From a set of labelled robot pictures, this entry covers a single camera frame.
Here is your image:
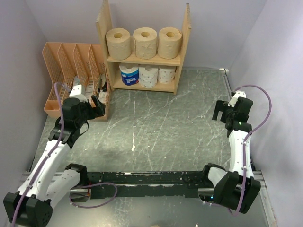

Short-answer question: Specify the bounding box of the blue correction tape pack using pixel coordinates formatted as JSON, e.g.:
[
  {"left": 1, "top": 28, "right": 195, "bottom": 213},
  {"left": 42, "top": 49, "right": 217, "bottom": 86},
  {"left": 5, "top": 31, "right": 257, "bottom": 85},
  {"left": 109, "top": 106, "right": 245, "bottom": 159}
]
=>
[{"left": 72, "top": 75, "right": 80, "bottom": 87}]

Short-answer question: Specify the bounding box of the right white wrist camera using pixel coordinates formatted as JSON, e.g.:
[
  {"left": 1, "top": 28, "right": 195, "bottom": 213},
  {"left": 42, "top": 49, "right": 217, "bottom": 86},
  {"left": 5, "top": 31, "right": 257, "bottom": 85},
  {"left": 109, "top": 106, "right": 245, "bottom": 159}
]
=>
[{"left": 228, "top": 90, "right": 246, "bottom": 107}]

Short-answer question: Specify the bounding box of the orange plastic desk organizer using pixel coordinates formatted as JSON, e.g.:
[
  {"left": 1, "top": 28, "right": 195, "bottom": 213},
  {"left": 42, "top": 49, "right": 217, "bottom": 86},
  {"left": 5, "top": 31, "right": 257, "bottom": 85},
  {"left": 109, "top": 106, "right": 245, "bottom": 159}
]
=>
[{"left": 42, "top": 42, "right": 111, "bottom": 121}]

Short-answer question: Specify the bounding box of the wooden two-tier shelf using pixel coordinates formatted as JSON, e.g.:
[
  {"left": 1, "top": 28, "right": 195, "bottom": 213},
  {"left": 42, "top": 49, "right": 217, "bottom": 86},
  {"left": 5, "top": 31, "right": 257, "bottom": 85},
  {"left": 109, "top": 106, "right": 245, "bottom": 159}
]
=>
[{"left": 95, "top": 0, "right": 192, "bottom": 95}]

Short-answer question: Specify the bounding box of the white toilet roll blue wrapper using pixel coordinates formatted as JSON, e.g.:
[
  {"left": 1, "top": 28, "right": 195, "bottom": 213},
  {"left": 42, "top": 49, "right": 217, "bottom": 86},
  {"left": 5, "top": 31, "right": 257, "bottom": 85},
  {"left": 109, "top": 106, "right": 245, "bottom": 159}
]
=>
[{"left": 119, "top": 63, "right": 139, "bottom": 86}]

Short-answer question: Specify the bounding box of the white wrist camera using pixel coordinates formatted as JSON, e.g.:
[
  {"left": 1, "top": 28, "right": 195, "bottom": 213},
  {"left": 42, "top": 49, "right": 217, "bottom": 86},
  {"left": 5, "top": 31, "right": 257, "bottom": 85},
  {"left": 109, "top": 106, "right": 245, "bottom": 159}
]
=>
[
  {"left": 228, "top": 90, "right": 246, "bottom": 107},
  {"left": 69, "top": 84, "right": 87, "bottom": 102}
]

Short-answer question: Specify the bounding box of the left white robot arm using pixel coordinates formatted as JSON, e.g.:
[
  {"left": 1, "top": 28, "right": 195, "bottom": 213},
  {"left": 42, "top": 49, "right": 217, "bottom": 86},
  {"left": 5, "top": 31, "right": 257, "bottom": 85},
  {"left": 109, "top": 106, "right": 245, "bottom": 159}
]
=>
[{"left": 3, "top": 95, "right": 106, "bottom": 227}]

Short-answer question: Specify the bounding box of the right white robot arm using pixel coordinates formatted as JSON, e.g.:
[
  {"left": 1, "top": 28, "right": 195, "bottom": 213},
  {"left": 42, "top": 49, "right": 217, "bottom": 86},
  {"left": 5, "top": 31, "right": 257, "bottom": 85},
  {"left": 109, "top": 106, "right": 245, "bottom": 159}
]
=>
[{"left": 201, "top": 93, "right": 261, "bottom": 214}]

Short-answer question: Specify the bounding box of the beige toilet roll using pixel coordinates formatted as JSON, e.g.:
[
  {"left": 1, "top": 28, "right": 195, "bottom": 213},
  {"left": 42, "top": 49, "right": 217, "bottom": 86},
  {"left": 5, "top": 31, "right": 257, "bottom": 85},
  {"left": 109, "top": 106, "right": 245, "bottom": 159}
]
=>
[
  {"left": 158, "top": 27, "right": 182, "bottom": 59},
  {"left": 133, "top": 27, "right": 157, "bottom": 60},
  {"left": 106, "top": 28, "right": 132, "bottom": 60}
]

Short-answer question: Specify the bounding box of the white dotted toilet roll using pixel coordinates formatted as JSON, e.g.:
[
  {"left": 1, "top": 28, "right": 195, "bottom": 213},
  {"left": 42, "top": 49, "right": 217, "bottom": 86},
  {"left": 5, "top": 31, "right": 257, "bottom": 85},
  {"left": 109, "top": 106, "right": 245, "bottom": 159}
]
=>
[{"left": 139, "top": 64, "right": 158, "bottom": 88}]

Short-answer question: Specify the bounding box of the ruler set package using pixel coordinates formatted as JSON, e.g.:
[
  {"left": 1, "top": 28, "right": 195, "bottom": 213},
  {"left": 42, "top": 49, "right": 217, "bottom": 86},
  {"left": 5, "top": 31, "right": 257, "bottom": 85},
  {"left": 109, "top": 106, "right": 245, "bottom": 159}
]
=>
[{"left": 85, "top": 80, "right": 94, "bottom": 96}]

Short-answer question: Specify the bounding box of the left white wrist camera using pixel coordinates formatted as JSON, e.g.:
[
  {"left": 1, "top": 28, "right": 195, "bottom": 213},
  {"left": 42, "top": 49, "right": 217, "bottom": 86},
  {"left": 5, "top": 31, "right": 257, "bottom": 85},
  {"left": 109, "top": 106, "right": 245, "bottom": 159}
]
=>
[{"left": 69, "top": 84, "right": 87, "bottom": 102}]

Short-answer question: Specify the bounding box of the white stapler box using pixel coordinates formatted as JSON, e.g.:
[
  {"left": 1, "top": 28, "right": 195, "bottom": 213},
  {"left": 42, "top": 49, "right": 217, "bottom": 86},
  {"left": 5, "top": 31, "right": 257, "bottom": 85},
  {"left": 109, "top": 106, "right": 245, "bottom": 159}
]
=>
[{"left": 98, "top": 91, "right": 107, "bottom": 104}]

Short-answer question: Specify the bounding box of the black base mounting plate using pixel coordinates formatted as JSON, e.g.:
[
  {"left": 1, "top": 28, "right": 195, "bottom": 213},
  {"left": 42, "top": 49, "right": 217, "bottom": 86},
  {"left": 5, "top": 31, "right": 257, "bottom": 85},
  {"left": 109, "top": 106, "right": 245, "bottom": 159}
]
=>
[{"left": 87, "top": 168, "right": 214, "bottom": 199}]

